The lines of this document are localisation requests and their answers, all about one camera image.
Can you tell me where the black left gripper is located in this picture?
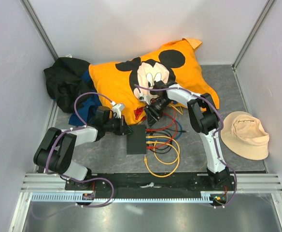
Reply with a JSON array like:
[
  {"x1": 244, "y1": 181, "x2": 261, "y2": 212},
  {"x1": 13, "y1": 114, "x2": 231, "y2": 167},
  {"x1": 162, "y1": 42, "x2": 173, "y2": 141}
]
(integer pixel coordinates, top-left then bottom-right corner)
[{"x1": 104, "y1": 115, "x2": 133, "y2": 136}]

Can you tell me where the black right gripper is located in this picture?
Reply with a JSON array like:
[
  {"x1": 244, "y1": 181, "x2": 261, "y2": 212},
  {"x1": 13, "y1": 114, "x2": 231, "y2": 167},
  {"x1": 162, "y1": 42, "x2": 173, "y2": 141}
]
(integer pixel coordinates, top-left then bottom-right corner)
[{"x1": 143, "y1": 98, "x2": 172, "y2": 130}]

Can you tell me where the red ethernet cable top port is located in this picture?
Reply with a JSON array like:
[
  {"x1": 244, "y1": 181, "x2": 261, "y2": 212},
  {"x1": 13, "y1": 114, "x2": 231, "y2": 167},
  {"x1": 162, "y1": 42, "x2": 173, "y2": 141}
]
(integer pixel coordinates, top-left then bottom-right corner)
[{"x1": 144, "y1": 112, "x2": 177, "y2": 132}]

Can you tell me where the black network switch box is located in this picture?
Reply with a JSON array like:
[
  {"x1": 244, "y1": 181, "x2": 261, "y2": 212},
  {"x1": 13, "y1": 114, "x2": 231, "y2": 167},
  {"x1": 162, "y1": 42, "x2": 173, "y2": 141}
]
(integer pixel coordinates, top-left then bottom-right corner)
[{"x1": 127, "y1": 124, "x2": 147, "y2": 155}]

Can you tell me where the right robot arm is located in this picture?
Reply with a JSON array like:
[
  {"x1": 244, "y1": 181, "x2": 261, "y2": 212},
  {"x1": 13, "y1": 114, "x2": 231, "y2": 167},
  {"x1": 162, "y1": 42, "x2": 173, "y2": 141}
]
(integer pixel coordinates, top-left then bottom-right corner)
[{"x1": 137, "y1": 81, "x2": 237, "y2": 190}]

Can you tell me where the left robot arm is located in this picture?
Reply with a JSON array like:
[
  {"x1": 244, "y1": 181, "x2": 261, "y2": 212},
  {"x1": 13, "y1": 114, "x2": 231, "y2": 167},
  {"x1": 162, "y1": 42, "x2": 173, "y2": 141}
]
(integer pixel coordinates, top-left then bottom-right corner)
[{"x1": 33, "y1": 106, "x2": 133, "y2": 190}]

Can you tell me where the orange Mickey Mouse pillow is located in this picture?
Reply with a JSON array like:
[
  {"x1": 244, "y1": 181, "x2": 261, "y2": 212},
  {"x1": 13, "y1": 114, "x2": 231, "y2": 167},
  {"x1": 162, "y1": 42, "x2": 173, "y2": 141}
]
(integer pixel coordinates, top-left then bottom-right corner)
[{"x1": 89, "y1": 38, "x2": 220, "y2": 125}]

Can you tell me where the black and blue clothing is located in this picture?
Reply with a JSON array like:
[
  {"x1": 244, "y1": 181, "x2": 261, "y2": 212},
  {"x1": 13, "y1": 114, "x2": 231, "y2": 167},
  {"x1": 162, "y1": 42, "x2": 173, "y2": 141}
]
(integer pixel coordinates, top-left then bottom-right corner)
[{"x1": 43, "y1": 57, "x2": 101, "y2": 126}]

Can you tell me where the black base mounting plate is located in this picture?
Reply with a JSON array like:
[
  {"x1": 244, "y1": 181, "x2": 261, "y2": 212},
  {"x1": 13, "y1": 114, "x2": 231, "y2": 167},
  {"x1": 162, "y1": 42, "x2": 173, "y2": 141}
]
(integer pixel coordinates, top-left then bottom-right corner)
[{"x1": 65, "y1": 172, "x2": 236, "y2": 201}]

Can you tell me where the beige bucket hat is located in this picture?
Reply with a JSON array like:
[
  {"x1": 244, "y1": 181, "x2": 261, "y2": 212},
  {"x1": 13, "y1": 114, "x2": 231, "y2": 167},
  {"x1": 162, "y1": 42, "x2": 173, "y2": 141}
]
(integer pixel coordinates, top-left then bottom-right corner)
[{"x1": 220, "y1": 111, "x2": 269, "y2": 160}]

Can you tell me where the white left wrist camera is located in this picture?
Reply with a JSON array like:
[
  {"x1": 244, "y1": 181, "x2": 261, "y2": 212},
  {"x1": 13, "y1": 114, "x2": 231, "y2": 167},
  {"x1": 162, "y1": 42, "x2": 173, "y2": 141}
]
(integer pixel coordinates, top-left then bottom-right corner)
[{"x1": 111, "y1": 101, "x2": 125, "y2": 118}]

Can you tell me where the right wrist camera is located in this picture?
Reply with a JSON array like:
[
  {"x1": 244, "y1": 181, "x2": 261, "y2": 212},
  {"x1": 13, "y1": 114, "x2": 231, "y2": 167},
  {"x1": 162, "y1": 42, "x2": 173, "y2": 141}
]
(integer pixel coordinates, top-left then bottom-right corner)
[{"x1": 139, "y1": 96, "x2": 148, "y2": 104}]

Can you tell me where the black power cable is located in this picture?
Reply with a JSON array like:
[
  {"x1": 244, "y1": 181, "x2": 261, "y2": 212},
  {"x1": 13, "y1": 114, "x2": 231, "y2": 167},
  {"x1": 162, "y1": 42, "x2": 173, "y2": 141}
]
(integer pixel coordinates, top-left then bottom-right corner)
[{"x1": 145, "y1": 128, "x2": 189, "y2": 154}]

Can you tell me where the yellow ethernet cable short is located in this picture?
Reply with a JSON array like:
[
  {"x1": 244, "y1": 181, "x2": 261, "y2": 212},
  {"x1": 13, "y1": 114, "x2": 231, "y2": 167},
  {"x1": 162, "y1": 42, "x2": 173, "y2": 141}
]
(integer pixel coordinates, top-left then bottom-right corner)
[{"x1": 146, "y1": 101, "x2": 186, "y2": 165}]

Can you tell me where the blue ethernet cable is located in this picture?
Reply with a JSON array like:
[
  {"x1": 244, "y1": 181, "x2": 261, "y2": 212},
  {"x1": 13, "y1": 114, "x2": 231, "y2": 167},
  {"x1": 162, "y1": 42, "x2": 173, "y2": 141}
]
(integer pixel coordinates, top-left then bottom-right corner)
[{"x1": 146, "y1": 118, "x2": 183, "y2": 143}]

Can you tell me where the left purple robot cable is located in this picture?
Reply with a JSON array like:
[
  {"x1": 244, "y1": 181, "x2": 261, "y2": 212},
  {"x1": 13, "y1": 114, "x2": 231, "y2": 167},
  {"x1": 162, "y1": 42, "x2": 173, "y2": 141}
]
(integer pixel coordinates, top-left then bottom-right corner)
[{"x1": 31, "y1": 93, "x2": 115, "y2": 220}]

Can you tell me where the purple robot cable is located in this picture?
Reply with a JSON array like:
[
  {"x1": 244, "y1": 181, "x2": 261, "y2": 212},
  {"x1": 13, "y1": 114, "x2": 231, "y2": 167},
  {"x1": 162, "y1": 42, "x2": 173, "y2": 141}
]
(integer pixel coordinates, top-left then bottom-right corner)
[
  {"x1": 31, "y1": 93, "x2": 115, "y2": 220},
  {"x1": 134, "y1": 84, "x2": 238, "y2": 210}
]

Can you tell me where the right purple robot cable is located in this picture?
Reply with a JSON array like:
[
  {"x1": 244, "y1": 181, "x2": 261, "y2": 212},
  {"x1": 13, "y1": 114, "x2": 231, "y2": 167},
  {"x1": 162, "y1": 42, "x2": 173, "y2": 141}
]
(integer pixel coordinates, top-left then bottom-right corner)
[{"x1": 134, "y1": 84, "x2": 238, "y2": 210}]

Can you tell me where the aluminium rail frame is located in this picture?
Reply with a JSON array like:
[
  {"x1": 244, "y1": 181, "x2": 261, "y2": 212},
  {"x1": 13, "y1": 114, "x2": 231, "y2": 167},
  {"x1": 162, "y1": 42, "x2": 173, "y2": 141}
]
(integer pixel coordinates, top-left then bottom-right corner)
[{"x1": 11, "y1": 0, "x2": 282, "y2": 232}]

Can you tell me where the grey slotted cable duct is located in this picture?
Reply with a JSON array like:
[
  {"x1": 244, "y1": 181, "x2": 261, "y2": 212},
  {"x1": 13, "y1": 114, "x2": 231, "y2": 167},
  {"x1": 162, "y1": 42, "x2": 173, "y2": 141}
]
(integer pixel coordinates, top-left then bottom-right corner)
[{"x1": 31, "y1": 192, "x2": 214, "y2": 203}]

